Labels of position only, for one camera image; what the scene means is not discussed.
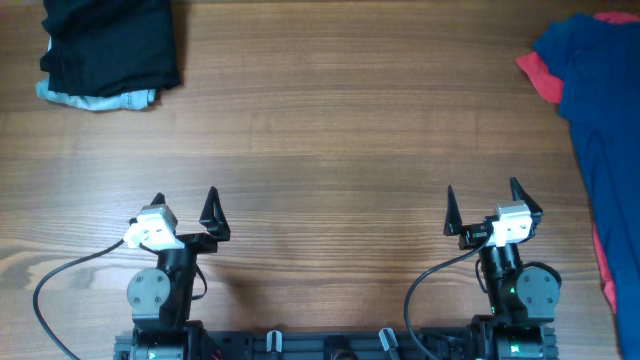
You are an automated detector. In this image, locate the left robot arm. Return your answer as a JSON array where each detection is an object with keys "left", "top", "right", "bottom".
[{"left": 113, "top": 187, "right": 231, "bottom": 360}]

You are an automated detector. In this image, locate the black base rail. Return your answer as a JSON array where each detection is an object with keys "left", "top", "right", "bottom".
[{"left": 113, "top": 327, "right": 559, "bottom": 360}]

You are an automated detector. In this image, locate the blue polo shirt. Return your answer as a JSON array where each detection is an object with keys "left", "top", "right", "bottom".
[{"left": 533, "top": 14, "right": 639, "bottom": 359}]

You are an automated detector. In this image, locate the light grey folded garment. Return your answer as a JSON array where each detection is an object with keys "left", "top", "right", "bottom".
[{"left": 36, "top": 43, "right": 176, "bottom": 112}]

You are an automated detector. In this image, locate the left black cable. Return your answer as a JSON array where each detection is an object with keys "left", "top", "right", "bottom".
[{"left": 32, "top": 238, "right": 127, "bottom": 360}]

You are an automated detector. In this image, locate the right black cable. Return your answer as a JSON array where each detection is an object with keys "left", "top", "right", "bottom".
[{"left": 403, "top": 234, "right": 494, "bottom": 360}]

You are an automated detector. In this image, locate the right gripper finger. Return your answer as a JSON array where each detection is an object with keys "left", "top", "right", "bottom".
[
  {"left": 443, "top": 185, "right": 463, "bottom": 236},
  {"left": 509, "top": 177, "right": 543, "bottom": 218}
]

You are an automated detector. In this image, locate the black folded garment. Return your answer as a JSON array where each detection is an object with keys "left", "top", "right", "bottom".
[{"left": 40, "top": 0, "right": 181, "bottom": 97}]

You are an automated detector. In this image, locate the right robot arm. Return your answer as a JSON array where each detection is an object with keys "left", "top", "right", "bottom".
[{"left": 444, "top": 177, "right": 562, "bottom": 360}]

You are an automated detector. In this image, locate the black cable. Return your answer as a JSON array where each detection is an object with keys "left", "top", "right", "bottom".
[
  {"left": 403, "top": 234, "right": 494, "bottom": 360},
  {"left": 32, "top": 238, "right": 127, "bottom": 360}
]

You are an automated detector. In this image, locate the red t-shirt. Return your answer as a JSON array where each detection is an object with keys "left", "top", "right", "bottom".
[{"left": 516, "top": 12, "right": 639, "bottom": 314}]

